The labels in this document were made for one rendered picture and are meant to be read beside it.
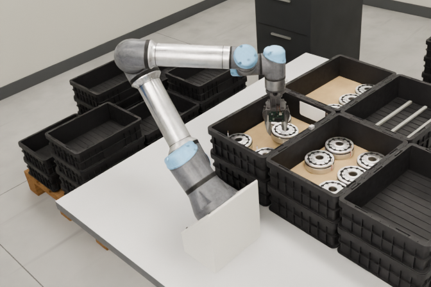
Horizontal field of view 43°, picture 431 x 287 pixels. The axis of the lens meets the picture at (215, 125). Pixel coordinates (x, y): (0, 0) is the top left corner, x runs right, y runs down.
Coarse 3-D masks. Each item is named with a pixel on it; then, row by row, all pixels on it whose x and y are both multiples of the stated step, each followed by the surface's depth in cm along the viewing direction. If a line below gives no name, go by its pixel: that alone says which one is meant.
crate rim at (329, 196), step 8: (328, 120) 200; (352, 120) 199; (376, 128) 193; (304, 136) 193; (392, 136) 188; (288, 144) 189; (400, 144) 184; (280, 152) 186; (392, 152) 181; (272, 160) 182; (384, 160) 177; (272, 168) 182; (280, 168) 179; (288, 176) 177; (296, 176) 174; (360, 176) 171; (304, 184) 173; (312, 184) 170; (352, 184) 168; (320, 192) 168; (328, 192) 166; (328, 200) 167; (336, 200) 165
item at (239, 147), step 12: (264, 96) 219; (300, 96) 216; (240, 108) 213; (324, 108) 207; (216, 132) 200; (300, 132) 195; (228, 144) 196; (240, 144) 192; (252, 156) 188; (264, 156) 185
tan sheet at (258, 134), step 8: (296, 120) 220; (256, 128) 218; (264, 128) 217; (304, 128) 215; (256, 136) 213; (264, 136) 213; (256, 144) 209; (264, 144) 208; (272, 144) 208; (280, 144) 207
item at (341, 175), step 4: (344, 168) 187; (348, 168) 186; (352, 168) 186; (356, 168) 186; (360, 168) 186; (340, 172) 185; (344, 172) 185; (360, 172) 184; (340, 176) 183; (344, 176) 183; (340, 180) 182; (344, 180) 181; (348, 180) 181; (352, 180) 181
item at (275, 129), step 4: (276, 124) 211; (280, 124) 212; (288, 124) 211; (292, 124) 211; (272, 128) 209; (276, 128) 209; (292, 128) 209; (296, 128) 209; (276, 132) 207; (280, 132) 206; (292, 132) 206; (296, 132) 206; (280, 136) 204; (284, 136) 204; (288, 136) 204; (292, 136) 204
